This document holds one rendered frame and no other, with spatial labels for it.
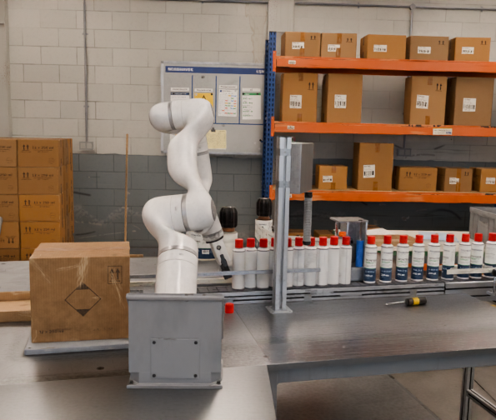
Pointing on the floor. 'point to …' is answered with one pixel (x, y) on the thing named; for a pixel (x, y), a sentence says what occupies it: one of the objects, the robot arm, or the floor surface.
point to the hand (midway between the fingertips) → (227, 273)
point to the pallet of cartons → (22, 191)
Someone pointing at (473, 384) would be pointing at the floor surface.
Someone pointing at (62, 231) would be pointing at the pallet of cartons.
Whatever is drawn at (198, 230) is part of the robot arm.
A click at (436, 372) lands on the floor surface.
